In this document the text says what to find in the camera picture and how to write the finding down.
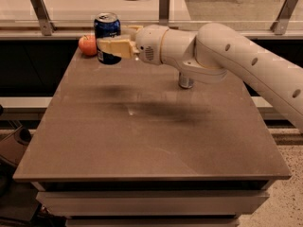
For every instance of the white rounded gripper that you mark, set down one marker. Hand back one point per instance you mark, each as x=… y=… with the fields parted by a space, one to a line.
x=149 y=44

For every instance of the blue pepsi can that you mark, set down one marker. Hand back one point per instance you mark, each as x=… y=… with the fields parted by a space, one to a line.
x=106 y=24

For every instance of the right metal railing bracket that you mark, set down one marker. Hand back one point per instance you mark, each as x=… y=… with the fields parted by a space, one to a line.
x=279 y=26

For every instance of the tall silver energy drink can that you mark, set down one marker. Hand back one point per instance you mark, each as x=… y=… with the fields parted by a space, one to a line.
x=185 y=82

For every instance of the left metal railing bracket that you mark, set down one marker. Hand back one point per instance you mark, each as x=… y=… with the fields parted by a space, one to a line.
x=46 y=26

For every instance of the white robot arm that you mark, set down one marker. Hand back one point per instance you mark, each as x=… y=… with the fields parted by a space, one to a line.
x=208 y=54

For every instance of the middle metal railing bracket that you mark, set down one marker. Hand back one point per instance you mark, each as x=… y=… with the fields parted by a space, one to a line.
x=164 y=12

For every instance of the red apple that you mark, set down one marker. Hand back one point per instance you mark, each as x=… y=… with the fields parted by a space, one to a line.
x=87 y=45

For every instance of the dark object at left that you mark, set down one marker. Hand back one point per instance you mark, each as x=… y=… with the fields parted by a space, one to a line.
x=13 y=146

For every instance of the grey cabinet drawer front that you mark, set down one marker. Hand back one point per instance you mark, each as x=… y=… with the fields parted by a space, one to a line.
x=152 y=203

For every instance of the metal railing bracket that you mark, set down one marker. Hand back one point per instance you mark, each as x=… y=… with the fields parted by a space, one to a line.
x=46 y=26
x=279 y=26
x=164 y=12

